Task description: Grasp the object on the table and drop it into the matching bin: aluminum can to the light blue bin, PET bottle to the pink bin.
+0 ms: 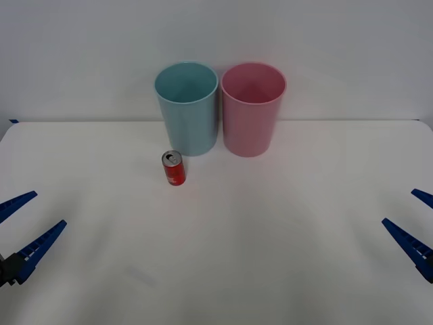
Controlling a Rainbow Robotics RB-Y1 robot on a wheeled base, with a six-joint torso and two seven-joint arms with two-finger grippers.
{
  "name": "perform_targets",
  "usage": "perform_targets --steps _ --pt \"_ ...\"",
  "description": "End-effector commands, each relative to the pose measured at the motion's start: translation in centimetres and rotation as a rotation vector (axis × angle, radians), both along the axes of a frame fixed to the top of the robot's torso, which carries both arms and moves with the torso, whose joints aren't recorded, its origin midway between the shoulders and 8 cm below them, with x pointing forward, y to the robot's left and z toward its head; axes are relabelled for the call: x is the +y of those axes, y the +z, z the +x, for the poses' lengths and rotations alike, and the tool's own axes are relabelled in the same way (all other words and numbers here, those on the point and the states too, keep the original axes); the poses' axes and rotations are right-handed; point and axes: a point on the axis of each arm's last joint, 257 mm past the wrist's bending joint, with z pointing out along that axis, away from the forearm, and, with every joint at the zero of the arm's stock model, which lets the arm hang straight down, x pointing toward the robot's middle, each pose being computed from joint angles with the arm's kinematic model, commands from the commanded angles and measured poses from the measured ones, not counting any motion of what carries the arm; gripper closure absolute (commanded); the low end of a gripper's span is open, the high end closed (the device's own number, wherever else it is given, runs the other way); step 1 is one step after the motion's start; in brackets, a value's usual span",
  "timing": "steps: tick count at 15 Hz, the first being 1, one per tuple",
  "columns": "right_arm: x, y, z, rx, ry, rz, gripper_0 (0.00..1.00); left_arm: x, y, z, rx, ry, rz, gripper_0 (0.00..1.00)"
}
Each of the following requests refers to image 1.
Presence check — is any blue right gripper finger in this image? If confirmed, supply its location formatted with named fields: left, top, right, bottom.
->
left=381, top=217, right=433, bottom=284
left=411, top=188, right=433, bottom=209

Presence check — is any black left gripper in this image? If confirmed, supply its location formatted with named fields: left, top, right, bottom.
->
left=0, top=190, right=68, bottom=289

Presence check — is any red drink can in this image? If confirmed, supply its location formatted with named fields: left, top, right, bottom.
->
left=161, top=150, right=187, bottom=187

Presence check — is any pink plastic bin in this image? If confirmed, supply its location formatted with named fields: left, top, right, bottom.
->
left=220, top=62, right=288, bottom=158

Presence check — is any pale blue plastic bin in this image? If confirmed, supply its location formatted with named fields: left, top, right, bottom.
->
left=154, top=60, right=219, bottom=157

